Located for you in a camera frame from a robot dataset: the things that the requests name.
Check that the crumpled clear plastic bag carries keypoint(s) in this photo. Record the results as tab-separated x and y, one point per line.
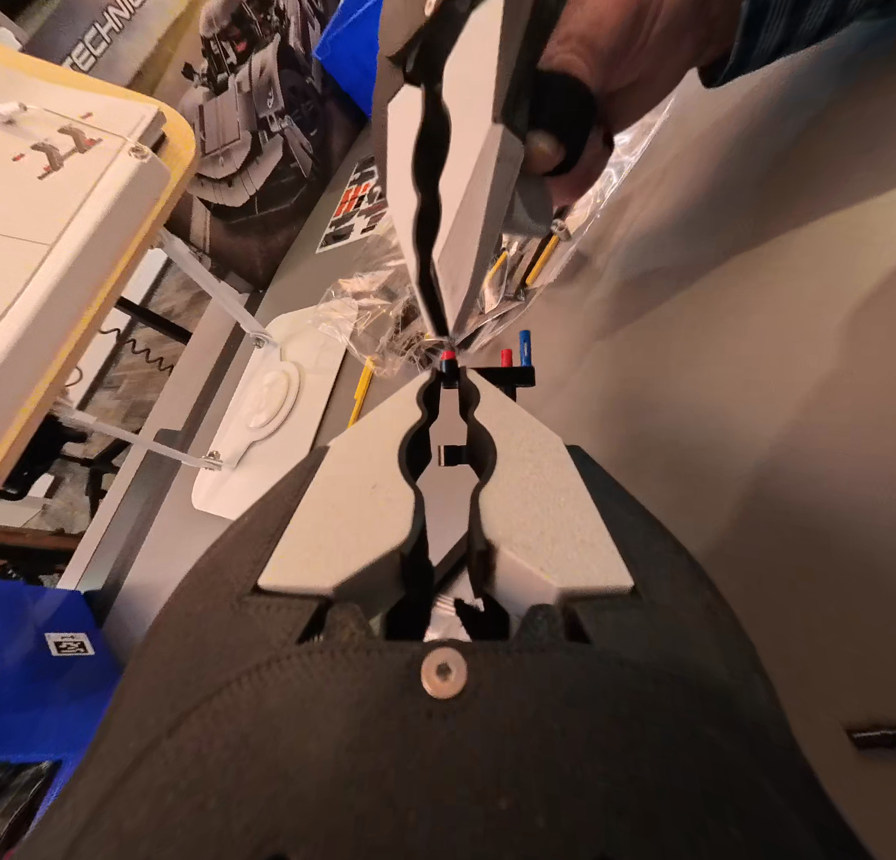
371	314

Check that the white stand with clear arms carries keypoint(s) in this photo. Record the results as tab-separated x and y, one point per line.
280	412

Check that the person's right forearm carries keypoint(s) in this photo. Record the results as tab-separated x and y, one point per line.
805	6

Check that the yellow lego axle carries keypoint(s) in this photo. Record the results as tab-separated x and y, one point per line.
497	265
361	391
542	258

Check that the blue lego pin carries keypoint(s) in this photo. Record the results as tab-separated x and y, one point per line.
525	347

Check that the blue box with tag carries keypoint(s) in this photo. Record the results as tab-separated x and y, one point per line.
42	685

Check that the lego sticker sheet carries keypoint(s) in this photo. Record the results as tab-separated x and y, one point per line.
353	205

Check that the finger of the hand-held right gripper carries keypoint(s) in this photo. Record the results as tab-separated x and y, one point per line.
469	195
402	174

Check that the black lego beam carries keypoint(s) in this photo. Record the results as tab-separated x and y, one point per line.
453	419

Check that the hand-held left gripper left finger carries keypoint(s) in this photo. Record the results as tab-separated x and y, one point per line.
350	517

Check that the blue plastic bin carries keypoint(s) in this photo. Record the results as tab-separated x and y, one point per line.
350	41

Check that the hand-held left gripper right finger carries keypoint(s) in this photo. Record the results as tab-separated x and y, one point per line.
553	517

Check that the clear bag with yellow axles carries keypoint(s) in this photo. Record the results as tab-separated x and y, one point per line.
602	188

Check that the grey lego set box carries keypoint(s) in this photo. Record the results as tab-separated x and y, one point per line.
245	104

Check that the white board yellow edge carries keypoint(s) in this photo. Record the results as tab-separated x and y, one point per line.
178	146

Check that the person's right hand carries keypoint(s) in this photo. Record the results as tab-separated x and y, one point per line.
644	27

